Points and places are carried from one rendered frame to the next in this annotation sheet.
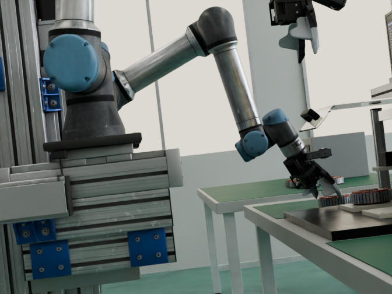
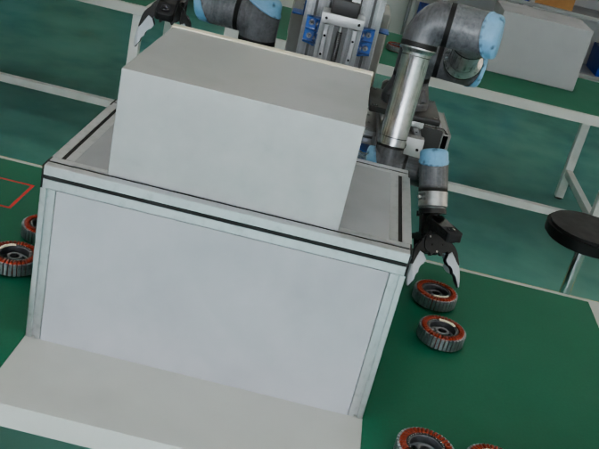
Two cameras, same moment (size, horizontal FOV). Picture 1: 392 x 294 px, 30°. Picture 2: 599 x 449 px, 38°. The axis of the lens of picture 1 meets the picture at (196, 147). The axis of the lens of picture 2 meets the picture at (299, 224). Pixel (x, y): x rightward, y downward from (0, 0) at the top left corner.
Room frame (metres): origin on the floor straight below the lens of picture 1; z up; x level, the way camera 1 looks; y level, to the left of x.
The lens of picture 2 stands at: (2.18, -2.42, 1.76)
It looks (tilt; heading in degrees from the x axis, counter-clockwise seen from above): 24 degrees down; 93
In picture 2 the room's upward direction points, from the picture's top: 14 degrees clockwise
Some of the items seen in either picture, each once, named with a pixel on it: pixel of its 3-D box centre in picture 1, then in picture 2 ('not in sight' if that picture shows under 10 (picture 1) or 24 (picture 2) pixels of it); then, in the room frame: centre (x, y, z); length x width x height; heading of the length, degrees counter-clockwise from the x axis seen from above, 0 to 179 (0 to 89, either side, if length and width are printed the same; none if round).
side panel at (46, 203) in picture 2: not in sight; (65, 235); (1.63, -0.89, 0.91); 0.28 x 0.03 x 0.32; 93
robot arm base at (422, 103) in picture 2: not in sight; (407, 87); (2.25, 0.29, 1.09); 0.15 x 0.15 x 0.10
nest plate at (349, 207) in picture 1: (371, 205); not in sight; (2.06, -0.47, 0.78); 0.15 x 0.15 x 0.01; 3
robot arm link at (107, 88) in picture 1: (86, 70); (258, 14); (1.75, 0.24, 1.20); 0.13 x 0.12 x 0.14; 177
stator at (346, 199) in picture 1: (335, 201); (434, 295); (2.44, -0.44, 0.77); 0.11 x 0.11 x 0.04
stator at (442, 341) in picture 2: not in sight; (441, 332); (2.46, -0.62, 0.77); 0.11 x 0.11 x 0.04
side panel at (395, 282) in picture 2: not in sight; (377, 312); (2.28, -0.86, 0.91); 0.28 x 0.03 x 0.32; 93
